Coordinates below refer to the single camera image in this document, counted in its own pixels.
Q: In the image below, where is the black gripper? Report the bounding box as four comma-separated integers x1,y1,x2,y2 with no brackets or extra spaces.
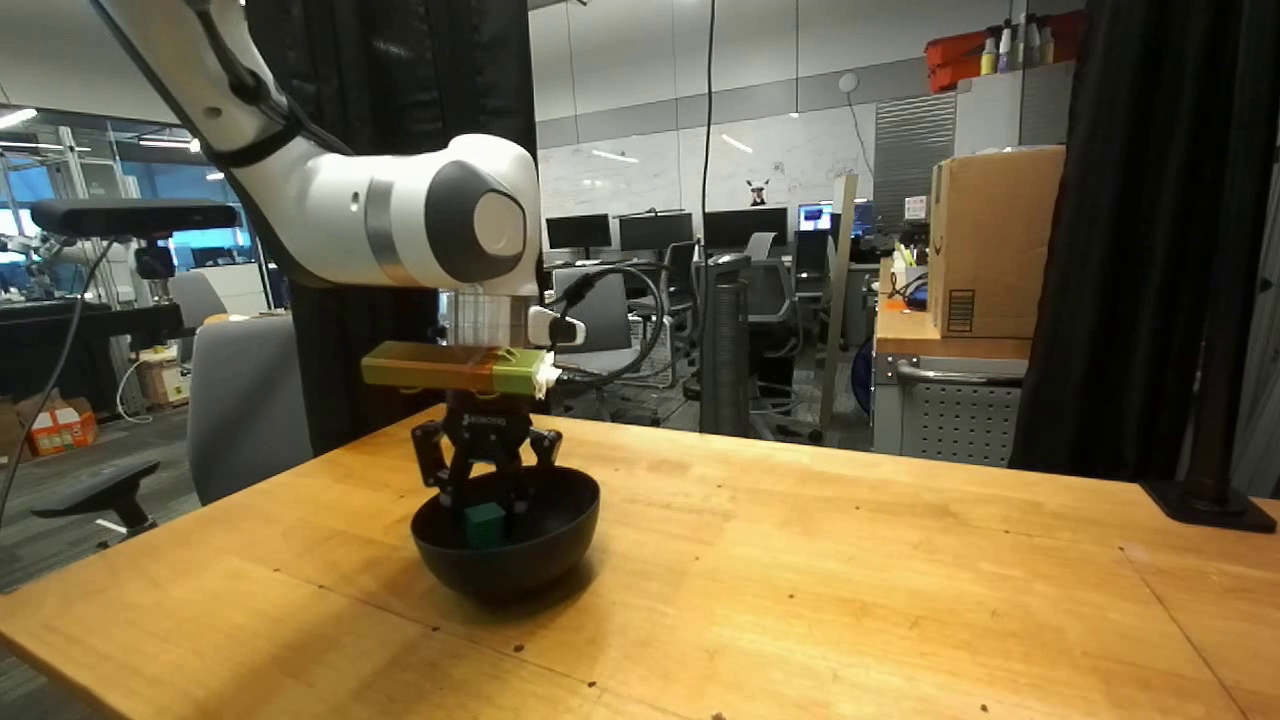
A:
411,391,564,514

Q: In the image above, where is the blue-green block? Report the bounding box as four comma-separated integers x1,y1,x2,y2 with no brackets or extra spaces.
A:
464,501,510,548

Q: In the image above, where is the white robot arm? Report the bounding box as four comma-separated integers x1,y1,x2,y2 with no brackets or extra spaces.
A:
91,0,546,451

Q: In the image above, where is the black bowl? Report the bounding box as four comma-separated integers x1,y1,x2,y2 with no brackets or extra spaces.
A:
411,470,599,603

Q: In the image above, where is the grey tower column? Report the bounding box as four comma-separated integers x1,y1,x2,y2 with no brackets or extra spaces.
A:
699,252,750,435

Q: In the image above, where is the grey chair beside table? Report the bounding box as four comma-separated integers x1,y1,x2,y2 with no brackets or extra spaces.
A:
188,313,313,503

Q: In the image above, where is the black curtain near robot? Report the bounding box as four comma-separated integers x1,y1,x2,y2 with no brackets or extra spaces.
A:
247,0,536,451

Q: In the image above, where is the metal drawer cabinet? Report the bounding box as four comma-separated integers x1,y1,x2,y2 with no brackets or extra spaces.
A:
872,348,1023,463

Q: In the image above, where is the cardboard box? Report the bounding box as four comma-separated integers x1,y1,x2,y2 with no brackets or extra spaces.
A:
929,146,1063,342

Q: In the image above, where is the yellow-green wrist camera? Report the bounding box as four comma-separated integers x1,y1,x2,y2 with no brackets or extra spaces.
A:
359,342,560,399

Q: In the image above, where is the black camera on stand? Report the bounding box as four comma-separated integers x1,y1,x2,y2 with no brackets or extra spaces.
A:
33,201,237,239

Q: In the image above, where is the black clamp post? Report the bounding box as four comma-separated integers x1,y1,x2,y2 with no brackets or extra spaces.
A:
1150,0,1280,535

